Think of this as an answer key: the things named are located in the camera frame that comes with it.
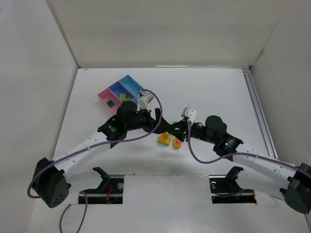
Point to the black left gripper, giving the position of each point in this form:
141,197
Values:
155,119

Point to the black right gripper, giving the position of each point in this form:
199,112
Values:
183,128

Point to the light green rectangular lego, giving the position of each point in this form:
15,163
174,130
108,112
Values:
122,96

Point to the dark green square lego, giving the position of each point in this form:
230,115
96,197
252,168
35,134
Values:
110,103

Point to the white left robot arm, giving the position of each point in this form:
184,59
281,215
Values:
52,178

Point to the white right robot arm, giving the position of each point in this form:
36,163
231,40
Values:
290,183

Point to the light blue drawer bin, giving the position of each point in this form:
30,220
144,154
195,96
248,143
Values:
131,85

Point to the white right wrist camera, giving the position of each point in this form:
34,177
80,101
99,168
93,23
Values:
190,114

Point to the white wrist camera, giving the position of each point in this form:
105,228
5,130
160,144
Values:
145,100
190,114

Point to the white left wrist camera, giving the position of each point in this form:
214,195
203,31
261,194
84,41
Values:
145,100

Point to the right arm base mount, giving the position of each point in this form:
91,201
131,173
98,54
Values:
225,190

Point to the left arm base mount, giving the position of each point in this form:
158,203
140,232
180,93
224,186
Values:
108,191

